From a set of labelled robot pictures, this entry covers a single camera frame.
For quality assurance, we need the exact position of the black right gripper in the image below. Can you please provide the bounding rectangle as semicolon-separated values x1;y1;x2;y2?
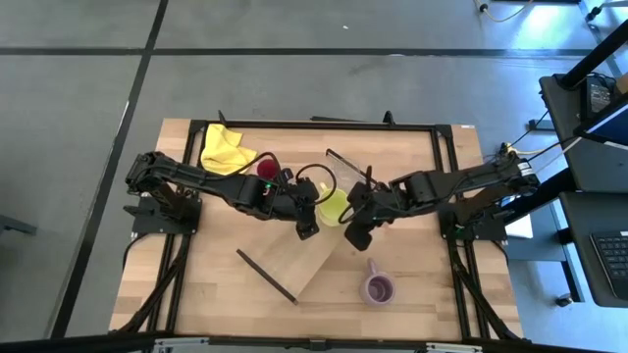
347;182;399;227

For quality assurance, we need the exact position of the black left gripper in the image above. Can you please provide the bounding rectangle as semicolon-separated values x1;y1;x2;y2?
287;176;326;222

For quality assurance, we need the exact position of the yellow-green mug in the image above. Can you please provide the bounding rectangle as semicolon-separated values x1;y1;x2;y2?
316;181;351;228

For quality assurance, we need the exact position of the red plastic cup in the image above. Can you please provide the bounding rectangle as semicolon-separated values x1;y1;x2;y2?
256;158;280;181

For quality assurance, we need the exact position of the wooden shelf with black legs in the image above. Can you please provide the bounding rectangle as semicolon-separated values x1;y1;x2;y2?
235;148;382;306

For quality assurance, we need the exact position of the pink bubble ceramic mug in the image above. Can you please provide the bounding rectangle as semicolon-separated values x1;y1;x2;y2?
358;258;396;308

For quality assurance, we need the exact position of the yellow cloth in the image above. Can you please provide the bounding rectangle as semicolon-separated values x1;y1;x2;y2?
199;123;258;177

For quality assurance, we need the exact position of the black desk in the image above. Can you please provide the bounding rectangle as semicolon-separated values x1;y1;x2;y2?
538;73;628;309

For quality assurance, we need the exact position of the black laptop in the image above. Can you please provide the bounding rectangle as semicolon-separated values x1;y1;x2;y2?
572;95;628;151

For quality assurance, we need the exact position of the black power adapter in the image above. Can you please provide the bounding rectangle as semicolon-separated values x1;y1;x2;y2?
581;73;615;120

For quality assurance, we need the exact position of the black keyboard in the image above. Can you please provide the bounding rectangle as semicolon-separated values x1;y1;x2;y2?
590;229;628;301

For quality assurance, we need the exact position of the black slanted pole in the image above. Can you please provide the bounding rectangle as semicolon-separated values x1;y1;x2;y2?
558;19;628;90

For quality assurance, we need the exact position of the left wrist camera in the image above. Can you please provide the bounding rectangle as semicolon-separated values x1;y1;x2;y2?
295;215;321;241

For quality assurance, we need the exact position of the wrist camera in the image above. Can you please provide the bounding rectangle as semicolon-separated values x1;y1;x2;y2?
295;215;321;241
344;221;375;252

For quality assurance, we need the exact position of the black looped gripper cable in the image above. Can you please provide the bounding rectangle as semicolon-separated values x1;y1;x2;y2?
293;163;339;206

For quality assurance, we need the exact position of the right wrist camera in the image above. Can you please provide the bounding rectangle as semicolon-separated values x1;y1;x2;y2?
344;221;375;252

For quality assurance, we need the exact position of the black aluminium table frame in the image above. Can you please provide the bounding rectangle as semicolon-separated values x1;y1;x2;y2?
146;111;492;342

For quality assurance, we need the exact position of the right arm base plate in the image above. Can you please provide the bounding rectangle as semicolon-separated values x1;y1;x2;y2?
438;199;509;242

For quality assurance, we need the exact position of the black overhead rail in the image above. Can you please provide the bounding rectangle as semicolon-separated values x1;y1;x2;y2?
0;331;628;353

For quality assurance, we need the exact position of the black cable bundle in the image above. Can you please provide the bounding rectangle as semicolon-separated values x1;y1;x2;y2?
116;233;191;335
446;239;522;342

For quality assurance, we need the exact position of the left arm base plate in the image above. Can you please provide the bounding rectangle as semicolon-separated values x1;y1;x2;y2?
122;188;203;236

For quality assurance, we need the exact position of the yellow floor cable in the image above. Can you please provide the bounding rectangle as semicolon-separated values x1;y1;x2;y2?
473;0;537;25

